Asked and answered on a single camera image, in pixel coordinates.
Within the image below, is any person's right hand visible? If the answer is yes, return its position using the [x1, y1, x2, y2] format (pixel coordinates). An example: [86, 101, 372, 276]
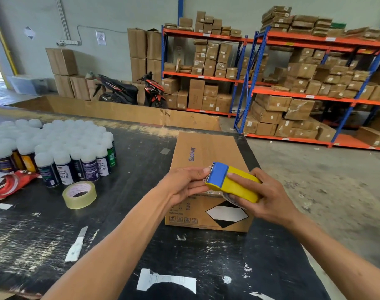
[223, 167, 300, 229]

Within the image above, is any person's left hand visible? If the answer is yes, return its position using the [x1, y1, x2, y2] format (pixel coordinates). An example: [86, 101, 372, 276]
[156, 167, 213, 210]

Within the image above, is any yellow and blue tape dispenser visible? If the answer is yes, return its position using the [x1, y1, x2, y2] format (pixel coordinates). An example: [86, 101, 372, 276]
[205, 162, 262, 204]

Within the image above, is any person's right forearm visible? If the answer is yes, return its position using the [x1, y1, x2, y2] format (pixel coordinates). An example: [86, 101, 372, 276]
[285, 212, 380, 300]

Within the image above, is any person's left forearm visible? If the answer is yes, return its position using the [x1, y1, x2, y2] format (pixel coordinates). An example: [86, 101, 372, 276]
[41, 186, 175, 300]

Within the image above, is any brown cardboard box with diamond label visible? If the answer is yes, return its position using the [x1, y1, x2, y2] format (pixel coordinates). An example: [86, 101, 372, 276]
[165, 132, 255, 233]

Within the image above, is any stack of brown cardboard boxes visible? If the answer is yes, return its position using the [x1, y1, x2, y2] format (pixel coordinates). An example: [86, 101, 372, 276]
[264, 47, 380, 102]
[261, 5, 380, 41]
[164, 11, 242, 38]
[162, 77, 233, 114]
[242, 94, 337, 143]
[163, 39, 239, 80]

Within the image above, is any torn white paper label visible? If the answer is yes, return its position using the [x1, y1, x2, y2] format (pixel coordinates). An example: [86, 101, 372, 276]
[136, 268, 197, 295]

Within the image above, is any red and black scooter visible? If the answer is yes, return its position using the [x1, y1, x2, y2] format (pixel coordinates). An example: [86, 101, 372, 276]
[137, 71, 168, 109]

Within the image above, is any narrow orange and blue rack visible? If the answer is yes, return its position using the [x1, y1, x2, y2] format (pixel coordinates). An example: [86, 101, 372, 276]
[161, 25, 250, 118]

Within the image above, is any long open cardboard carton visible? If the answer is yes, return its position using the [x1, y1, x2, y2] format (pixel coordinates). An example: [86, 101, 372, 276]
[7, 95, 222, 132]

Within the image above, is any clear packing tape roll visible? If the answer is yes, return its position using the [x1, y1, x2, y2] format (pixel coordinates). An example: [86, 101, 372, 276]
[62, 181, 97, 210]

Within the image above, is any tall brown cardboard box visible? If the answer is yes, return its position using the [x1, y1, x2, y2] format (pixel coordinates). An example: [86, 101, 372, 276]
[146, 30, 162, 60]
[130, 57, 147, 84]
[127, 28, 148, 59]
[146, 59, 162, 85]

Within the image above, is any wide orange and blue rack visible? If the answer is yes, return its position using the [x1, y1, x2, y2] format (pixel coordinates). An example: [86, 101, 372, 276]
[234, 27, 380, 152]

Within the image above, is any paper-wrapped cutter blade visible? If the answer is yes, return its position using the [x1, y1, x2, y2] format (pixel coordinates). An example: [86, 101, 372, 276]
[64, 226, 89, 263]

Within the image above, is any single brown cardboard box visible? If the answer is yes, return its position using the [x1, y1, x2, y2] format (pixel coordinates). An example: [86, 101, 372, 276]
[356, 126, 380, 148]

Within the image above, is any large brown cardboard box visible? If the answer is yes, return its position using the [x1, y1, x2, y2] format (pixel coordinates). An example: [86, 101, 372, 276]
[54, 74, 75, 99]
[46, 47, 79, 76]
[70, 75, 91, 101]

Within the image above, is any cluster of white-capped spray cans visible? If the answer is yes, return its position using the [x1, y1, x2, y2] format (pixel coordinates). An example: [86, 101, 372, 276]
[0, 119, 117, 188]

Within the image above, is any red and white plastic wrapper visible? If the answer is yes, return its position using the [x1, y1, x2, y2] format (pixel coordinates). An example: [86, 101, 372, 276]
[0, 170, 41, 200]

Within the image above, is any translucent white plastic crate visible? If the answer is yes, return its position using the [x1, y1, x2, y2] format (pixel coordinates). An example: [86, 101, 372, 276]
[7, 74, 50, 96]

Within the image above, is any grey wall cable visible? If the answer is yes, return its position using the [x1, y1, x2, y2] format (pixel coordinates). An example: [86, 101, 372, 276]
[76, 25, 128, 44]

